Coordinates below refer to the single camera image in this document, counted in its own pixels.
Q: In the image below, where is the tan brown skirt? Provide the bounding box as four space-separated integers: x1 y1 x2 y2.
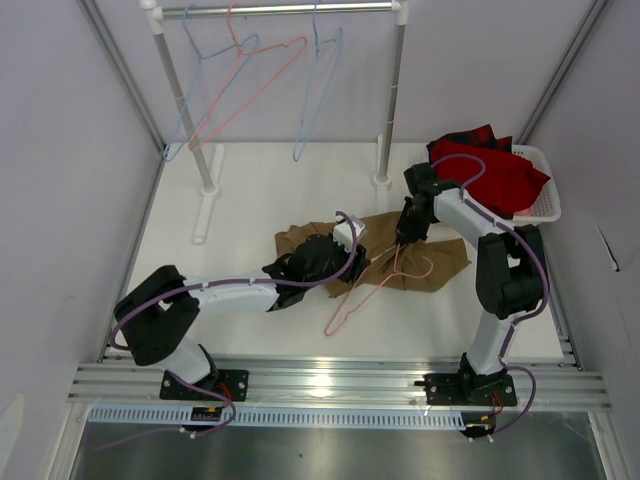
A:
273 209 471 301

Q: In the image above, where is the pink wire hanger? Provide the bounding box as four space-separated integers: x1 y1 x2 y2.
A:
187 2 309 153
323 244 434 337

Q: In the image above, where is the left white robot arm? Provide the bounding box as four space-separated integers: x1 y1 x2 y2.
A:
114 233 369 400

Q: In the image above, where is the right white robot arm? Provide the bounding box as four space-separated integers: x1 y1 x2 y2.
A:
396 162 549 406

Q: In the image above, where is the red folded garment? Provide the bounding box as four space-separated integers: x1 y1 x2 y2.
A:
427 124 550 219

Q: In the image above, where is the white plastic basket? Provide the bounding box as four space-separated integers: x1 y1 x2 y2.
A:
511 144 561 224

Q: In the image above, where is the metal clothes rack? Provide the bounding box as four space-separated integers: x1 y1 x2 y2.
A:
139 1 409 245

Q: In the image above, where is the aluminium mounting rail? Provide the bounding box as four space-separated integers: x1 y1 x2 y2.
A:
68 355 612 412

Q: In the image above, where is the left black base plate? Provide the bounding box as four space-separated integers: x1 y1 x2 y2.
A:
159 369 250 402

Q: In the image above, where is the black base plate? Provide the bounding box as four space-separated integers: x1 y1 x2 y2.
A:
413 370 518 407
159 369 250 402

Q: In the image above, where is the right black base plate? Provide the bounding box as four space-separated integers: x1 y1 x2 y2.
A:
413 370 518 407

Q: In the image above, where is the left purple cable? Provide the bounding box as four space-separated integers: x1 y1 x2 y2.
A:
92 209 362 451

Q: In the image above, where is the right blue wire hanger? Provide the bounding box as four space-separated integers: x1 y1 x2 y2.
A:
292 1 344 162

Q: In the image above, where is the blue wire hanger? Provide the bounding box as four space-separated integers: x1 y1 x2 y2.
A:
163 4 261 162
292 1 344 162

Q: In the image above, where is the leftmost blue wire hanger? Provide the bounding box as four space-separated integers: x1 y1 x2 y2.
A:
163 4 261 162

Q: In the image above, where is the white slotted cable duct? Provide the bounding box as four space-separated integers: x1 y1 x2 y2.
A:
88 403 465 431

